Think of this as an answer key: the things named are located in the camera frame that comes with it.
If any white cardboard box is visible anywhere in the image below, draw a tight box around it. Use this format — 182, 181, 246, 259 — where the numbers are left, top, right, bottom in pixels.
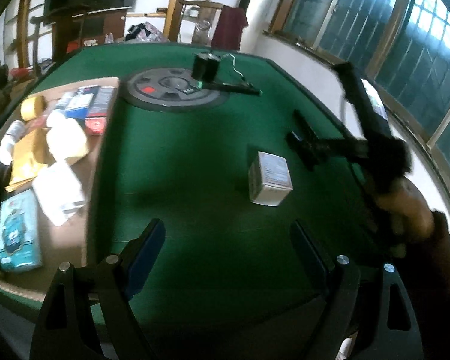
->
247, 151, 294, 208

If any dark box with red end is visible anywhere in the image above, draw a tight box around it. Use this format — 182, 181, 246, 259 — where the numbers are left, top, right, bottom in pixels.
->
84, 87, 117, 136

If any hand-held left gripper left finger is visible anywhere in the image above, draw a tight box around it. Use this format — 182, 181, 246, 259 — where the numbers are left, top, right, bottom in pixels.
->
30, 217, 166, 360

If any person's right hand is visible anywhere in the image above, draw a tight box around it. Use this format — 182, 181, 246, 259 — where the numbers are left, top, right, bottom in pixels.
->
375, 177, 436, 250

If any glass jar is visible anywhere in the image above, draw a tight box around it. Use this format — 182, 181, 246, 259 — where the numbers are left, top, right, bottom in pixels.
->
191, 20, 213, 46

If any dark wooden television stand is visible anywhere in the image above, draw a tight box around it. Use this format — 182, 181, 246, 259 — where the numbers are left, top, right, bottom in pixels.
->
32, 4, 133, 59

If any person's right forearm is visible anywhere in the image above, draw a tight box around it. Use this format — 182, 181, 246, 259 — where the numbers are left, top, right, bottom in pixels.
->
399, 210, 450, 360

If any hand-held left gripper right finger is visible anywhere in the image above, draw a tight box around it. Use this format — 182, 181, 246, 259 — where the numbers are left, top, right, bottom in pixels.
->
289, 220, 425, 360

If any brown packet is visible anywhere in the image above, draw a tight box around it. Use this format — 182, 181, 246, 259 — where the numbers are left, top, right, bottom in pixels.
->
5, 127, 55, 194

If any maroon cloth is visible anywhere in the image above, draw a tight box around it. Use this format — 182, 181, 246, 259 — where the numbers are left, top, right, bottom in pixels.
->
212, 6, 249, 52

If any white plastic package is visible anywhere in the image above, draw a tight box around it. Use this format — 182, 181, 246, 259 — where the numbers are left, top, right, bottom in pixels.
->
32, 161, 88, 227

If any wooden wall shelf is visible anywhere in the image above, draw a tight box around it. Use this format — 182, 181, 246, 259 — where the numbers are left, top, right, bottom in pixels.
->
4, 0, 226, 68

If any grey weight plate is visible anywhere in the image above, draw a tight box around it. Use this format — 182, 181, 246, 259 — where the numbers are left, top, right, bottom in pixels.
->
121, 67, 230, 112

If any blue and white box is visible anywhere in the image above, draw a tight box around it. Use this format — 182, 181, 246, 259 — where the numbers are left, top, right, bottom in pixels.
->
64, 85, 99, 119

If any pile of plastic bags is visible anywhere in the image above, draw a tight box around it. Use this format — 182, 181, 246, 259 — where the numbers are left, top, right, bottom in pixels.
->
125, 22, 170, 44

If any yellow tape roll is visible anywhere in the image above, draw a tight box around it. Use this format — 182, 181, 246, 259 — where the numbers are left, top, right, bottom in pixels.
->
20, 95, 47, 122

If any small white bottle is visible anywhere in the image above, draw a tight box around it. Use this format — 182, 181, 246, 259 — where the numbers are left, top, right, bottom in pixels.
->
0, 120, 26, 166

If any light blue packet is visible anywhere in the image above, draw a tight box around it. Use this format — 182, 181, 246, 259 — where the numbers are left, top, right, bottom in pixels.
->
0, 188, 44, 273

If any brown cardboard sheet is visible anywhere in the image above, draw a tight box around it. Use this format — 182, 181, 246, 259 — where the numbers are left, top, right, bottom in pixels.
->
0, 77, 120, 293

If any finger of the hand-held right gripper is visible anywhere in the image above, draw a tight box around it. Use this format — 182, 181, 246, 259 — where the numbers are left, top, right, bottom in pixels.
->
286, 130, 319, 170
293, 109, 321, 144

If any tall white bottle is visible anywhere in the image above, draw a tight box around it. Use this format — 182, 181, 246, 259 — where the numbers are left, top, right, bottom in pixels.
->
46, 93, 76, 128

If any wooden framed window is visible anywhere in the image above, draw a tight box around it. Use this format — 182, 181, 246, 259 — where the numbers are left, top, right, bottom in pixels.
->
264, 0, 450, 199

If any cream white block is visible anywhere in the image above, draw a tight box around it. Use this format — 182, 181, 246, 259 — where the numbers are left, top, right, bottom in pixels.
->
46, 118, 90, 163

